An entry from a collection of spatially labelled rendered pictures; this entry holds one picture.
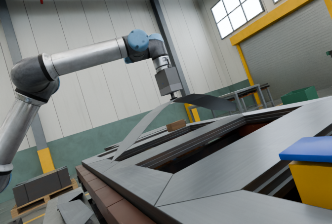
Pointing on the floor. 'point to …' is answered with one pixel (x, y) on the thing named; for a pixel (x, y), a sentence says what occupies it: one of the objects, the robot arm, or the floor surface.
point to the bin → (300, 95)
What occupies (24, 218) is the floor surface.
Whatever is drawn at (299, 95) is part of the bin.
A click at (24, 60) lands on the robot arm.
